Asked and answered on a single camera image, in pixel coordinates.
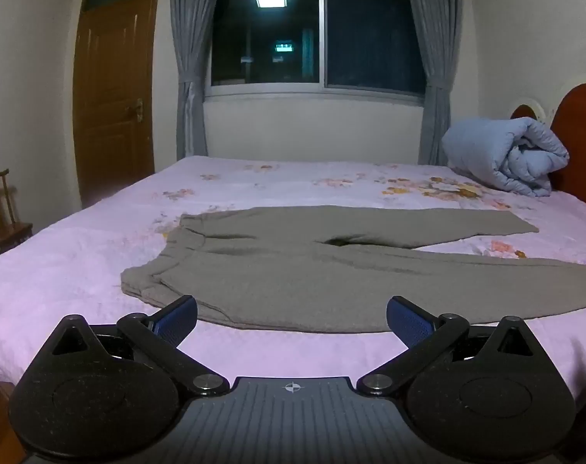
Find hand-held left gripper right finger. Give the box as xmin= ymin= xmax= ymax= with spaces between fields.
xmin=356 ymin=295 xmax=540 ymax=397

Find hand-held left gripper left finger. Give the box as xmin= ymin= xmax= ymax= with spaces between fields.
xmin=46 ymin=294 xmax=231 ymax=397

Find grey pants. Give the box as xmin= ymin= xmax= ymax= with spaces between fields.
xmin=120 ymin=205 xmax=586 ymax=333

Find bed with pink floral sheet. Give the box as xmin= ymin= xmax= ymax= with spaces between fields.
xmin=0 ymin=155 xmax=586 ymax=399

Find light blue rolled quilt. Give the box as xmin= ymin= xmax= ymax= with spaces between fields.
xmin=441 ymin=116 xmax=571 ymax=198

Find wooden chair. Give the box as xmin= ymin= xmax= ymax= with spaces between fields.
xmin=0 ymin=169 xmax=34 ymax=260

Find brown wooden door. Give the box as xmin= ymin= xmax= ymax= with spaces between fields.
xmin=73 ymin=0 xmax=159 ymax=208

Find brown wooden headboard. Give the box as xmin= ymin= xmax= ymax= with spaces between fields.
xmin=509 ymin=82 xmax=586 ymax=212

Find grey curtain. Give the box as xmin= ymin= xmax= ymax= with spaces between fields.
xmin=170 ymin=0 xmax=225 ymax=160
xmin=402 ymin=0 xmax=464 ymax=166

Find sliding glass window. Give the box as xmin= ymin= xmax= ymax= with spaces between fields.
xmin=203 ymin=0 xmax=426 ymax=102

